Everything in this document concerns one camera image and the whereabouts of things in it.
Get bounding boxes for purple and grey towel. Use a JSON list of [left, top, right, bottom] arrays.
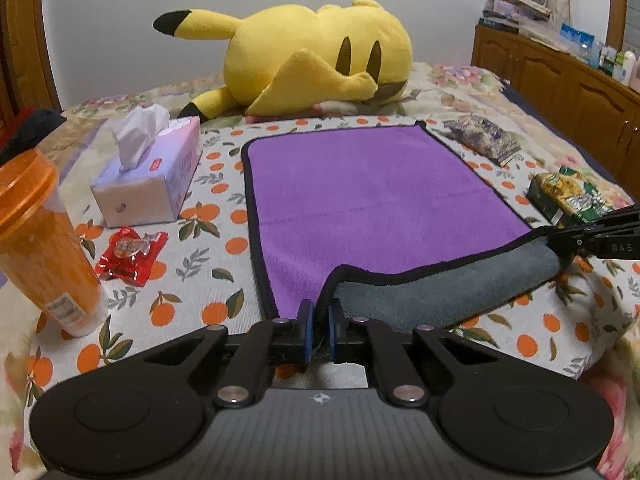
[[241, 124, 568, 332]]

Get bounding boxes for green snack packet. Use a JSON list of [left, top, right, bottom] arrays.
[[526, 166, 639, 228]]

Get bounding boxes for wooden cabinet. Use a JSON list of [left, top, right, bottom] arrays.
[[472, 24, 639, 195]]

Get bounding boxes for orange-print white cloth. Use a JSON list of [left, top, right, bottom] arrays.
[[24, 119, 639, 406]]

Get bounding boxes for bottles on cabinet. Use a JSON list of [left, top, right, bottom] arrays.
[[560, 20, 639, 92]]

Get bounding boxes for purple snack packet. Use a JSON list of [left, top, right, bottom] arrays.
[[442, 115, 522, 167]]

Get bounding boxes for red candy wrapper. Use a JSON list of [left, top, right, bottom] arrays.
[[94, 226, 168, 287]]

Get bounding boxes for floral bed blanket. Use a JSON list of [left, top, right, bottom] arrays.
[[1, 63, 639, 479]]

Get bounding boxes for pink tissue box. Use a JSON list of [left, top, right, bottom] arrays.
[[91, 104, 202, 228]]

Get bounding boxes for stack of papers and books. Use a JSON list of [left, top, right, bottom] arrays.
[[482, 0, 551, 28]]

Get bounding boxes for orange plastic cup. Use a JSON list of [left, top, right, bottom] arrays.
[[1, 148, 107, 337]]

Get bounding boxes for yellow Pikachu plush toy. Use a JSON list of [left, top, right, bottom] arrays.
[[153, 0, 413, 122]]

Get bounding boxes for wooden slatted headboard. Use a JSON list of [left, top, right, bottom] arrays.
[[1, 0, 61, 125]]

